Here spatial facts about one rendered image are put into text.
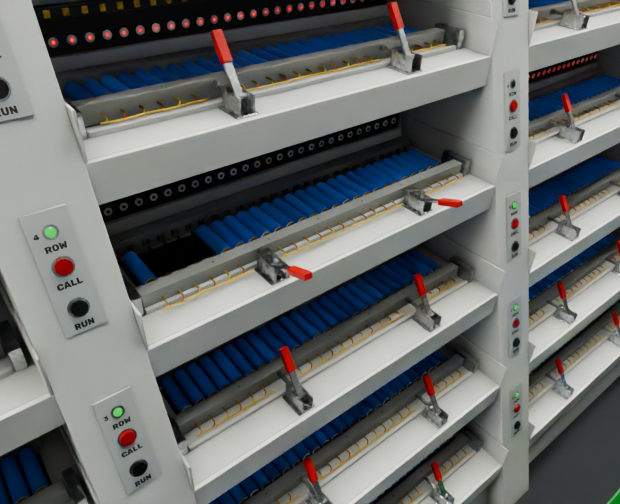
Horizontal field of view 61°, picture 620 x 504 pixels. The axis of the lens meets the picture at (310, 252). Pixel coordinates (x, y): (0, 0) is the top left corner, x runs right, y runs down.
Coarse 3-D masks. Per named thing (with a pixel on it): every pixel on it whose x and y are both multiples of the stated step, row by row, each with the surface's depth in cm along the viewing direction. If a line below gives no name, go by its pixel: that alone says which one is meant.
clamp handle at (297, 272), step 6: (276, 258) 64; (276, 264) 64; (282, 264) 64; (282, 270) 63; (288, 270) 61; (294, 270) 61; (300, 270) 60; (306, 270) 60; (294, 276) 61; (300, 276) 60; (306, 276) 59; (312, 276) 60
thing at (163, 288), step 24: (432, 168) 85; (456, 168) 87; (384, 192) 79; (312, 216) 73; (336, 216) 73; (264, 240) 68; (288, 240) 70; (216, 264) 64; (240, 264) 66; (144, 288) 60; (168, 288) 61
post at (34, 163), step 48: (0, 0) 41; (48, 96) 45; (0, 144) 44; (48, 144) 46; (0, 192) 44; (48, 192) 46; (0, 240) 45; (96, 240) 50; (96, 288) 51; (48, 336) 49; (96, 336) 52; (96, 384) 53; (144, 384) 56; (96, 432) 54; (96, 480) 55
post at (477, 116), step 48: (432, 0) 84; (480, 0) 77; (480, 96) 83; (480, 144) 86; (480, 240) 93; (528, 240) 96; (528, 288) 100; (480, 336) 102; (528, 336) 104; (528, 384) 109; (528, 432) 113; (528, 480) 119
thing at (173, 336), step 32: (416, 128) 95; (320, 160) 86; (448, 160) 90; (480, 160) 87; (224, 192) 76; (448, 192) 84; (480, 192) 84; (128, 224) 69; (384, 224) 76; (416, 224) 77; (448, 224) 83; (288, 256) 69; (320, 256) 70; (352, 256) 71; (384, 256) 76; (128, 288) 59; (224, 288) 64; (256, 288) 64; (288, 288) 65; (320, 288) 70; (160, 320) 59; (192, 320) 59; (224, 320) 61; (256, 320) 64; (160, 352) 57; (192, 352) 60
